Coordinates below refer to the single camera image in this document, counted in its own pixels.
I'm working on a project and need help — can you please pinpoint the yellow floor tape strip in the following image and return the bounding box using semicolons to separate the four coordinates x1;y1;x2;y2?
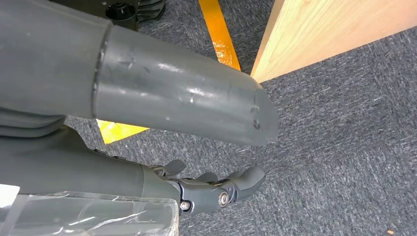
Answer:
96;0;242;145

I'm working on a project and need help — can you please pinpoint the black robot foot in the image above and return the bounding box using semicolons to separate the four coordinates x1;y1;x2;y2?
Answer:
49;0;166;32

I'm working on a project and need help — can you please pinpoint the ribbed grey right arm sleeve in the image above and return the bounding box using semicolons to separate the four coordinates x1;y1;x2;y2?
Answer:
0;107;67;138

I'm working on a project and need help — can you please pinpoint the clear plastic cover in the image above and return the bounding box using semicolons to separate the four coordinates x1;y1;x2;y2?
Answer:
0;184;180;236

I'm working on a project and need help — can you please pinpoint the light wooden desk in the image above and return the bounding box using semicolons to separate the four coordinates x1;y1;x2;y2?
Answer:
251;0;417;84

